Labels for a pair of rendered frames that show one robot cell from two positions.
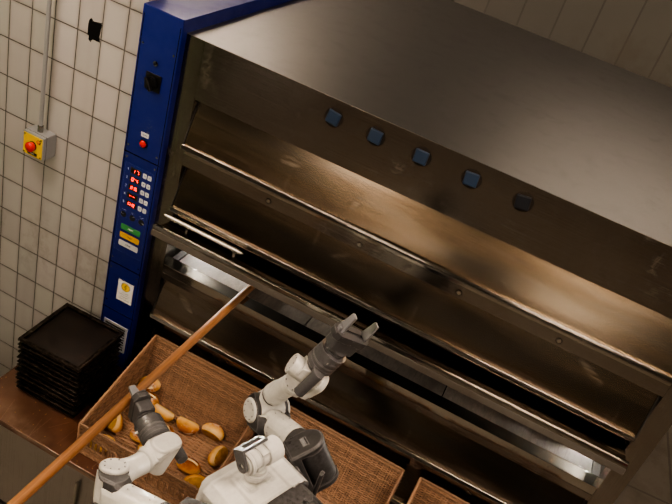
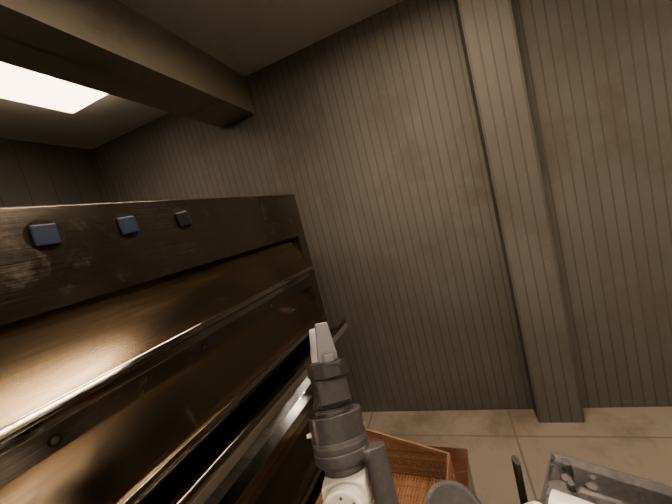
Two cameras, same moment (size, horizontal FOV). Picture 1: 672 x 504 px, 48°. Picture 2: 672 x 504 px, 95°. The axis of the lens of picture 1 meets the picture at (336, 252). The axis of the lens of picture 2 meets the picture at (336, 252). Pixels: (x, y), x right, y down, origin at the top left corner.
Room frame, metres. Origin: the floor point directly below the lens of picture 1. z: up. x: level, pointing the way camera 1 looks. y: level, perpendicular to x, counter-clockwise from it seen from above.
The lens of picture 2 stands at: (1.49, 0.37, 1.93)
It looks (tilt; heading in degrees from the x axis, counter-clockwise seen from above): 6 degrees down; 280
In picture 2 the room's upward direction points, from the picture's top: 14 degrees counter-clockwise
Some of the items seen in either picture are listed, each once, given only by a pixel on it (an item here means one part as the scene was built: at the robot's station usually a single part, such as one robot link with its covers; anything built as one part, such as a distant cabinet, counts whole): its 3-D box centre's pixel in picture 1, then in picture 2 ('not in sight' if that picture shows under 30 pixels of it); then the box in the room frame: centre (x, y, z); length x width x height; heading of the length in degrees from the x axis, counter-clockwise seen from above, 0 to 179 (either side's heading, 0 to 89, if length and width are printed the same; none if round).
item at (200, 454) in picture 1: (175, 421); not in sight; (2.04, 0.38, 0.72); 0.56 x 0.49 x 0.28; 77
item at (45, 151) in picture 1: (39, 143); not in sight; (2.47, 1.22, 1.46); 0.10 x 0.07 x 0.10; 76
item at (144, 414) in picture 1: (144, 418); not in sight; (1.58, 0.39, 1.19); 0.12 x 0.10 x 0.13; 44
